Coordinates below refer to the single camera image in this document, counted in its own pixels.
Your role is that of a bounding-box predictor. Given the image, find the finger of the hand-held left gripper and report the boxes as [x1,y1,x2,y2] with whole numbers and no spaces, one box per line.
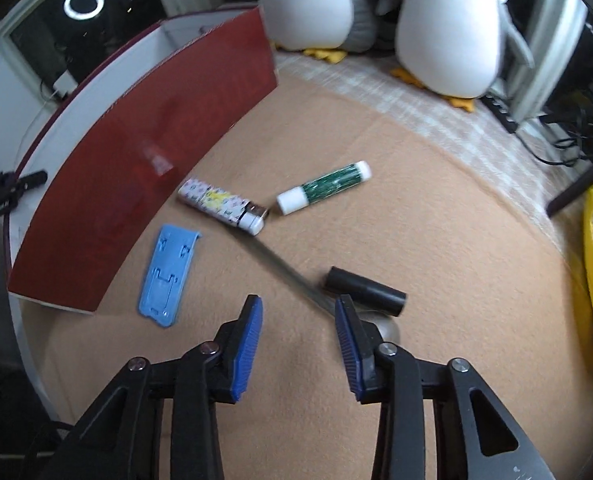
[16,170,48,193]

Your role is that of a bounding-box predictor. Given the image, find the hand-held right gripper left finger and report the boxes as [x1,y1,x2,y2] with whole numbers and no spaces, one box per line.
[64,294,264,480]

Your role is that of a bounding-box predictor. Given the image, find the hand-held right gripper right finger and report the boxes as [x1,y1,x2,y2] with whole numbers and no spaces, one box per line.
[334,294,557,480]

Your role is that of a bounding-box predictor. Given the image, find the black cylinder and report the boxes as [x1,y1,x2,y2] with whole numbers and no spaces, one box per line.
[323,266,407,317]

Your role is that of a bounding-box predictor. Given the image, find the metal spatula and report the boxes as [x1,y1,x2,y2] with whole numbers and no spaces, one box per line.
[249,232,402,346]

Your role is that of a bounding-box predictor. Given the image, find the blue folding phone stand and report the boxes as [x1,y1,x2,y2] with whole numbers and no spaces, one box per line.
[137,224,202,330]

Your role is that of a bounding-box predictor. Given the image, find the patterned white lighter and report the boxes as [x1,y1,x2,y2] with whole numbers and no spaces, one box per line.
[178,176,270,235]

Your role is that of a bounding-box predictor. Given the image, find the white charger block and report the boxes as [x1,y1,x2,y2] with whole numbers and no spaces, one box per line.
[54,72,77,98]

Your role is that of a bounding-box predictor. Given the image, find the tan plaid-edged blanket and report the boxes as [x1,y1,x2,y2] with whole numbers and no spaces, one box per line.
[41,52,593,480]

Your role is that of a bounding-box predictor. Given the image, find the black tripod leg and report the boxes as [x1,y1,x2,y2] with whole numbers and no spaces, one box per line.
[547,142,593,217]

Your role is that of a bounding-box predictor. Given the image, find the black power strip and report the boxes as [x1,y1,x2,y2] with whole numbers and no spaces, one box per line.
[481,92,520,135]

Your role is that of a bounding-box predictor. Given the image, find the large penguin plush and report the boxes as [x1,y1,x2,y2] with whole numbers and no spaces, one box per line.
[259,0,400,65]

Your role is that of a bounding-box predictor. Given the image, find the small penguin plush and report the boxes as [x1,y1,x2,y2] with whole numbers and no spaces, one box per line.
[377,0,536,112]

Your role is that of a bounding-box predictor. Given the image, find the white ring light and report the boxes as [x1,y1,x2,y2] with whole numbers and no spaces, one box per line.
[64,0,103,22]

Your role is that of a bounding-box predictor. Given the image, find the black cable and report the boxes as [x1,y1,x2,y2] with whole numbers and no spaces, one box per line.
[521,110,593,167]

